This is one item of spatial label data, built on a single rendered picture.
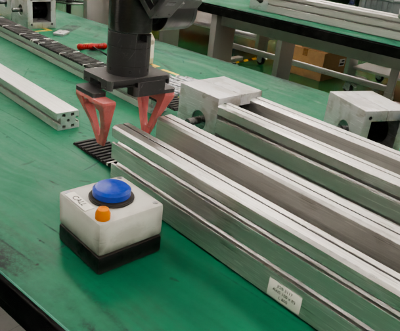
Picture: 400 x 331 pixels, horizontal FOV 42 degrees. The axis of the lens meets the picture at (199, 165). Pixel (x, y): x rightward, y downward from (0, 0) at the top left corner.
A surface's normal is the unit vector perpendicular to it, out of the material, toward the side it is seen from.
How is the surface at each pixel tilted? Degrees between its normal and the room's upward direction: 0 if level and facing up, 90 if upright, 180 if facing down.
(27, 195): 0
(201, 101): 90
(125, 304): 0
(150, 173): 90
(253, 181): 90
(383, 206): 90
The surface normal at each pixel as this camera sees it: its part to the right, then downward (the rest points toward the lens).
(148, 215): 0.67, 0.38
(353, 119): -0.93, 0.06
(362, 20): -0.63, 0.26
